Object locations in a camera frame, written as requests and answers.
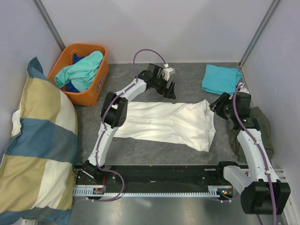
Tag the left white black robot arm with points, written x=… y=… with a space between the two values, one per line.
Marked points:
x=114 y=114

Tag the olive green t shirt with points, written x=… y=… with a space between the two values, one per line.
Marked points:
x=265 y=129

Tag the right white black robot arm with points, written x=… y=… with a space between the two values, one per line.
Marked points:
x=261 y=190

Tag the white t shirt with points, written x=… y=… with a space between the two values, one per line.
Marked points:
x=180 y=123

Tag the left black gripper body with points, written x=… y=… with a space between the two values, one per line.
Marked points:
x=160 y=85

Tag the orange plastic basket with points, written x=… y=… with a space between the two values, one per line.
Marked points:
x=90 y=96

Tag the left aluminium corner post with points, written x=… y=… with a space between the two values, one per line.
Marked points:
x=49 y=23

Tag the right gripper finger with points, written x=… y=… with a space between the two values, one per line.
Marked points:
x=224 y=99
x=219 y=110

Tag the blue beige checkered pillow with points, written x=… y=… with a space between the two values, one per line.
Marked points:
x=36 y=171

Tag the aluminium extrusion rails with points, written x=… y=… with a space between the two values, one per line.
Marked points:
x=281 y=174

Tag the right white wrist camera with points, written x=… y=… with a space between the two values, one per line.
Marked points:
x=242 y=88

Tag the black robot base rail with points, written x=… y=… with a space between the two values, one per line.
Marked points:
x=163 y=178

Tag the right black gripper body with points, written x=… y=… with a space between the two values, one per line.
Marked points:
x=228 y=111

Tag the right aluminium corner post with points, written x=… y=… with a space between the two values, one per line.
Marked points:
x=264 y=22

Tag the white slotted cable duct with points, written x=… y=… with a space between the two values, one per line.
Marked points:
x=99 y=192

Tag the mint green t shirt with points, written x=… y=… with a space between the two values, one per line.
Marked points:
x=80 y=74

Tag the dark blue t shirt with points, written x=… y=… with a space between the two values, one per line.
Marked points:
x=77 y=58

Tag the aluminium corner post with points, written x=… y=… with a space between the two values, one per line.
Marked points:
x=49 y=23
x=264 y=22

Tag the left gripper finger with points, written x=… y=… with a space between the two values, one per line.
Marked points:
x=170 y=88
x=169 y=93

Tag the folded turquoise t shirt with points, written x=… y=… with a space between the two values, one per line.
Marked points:
x=218 y=80

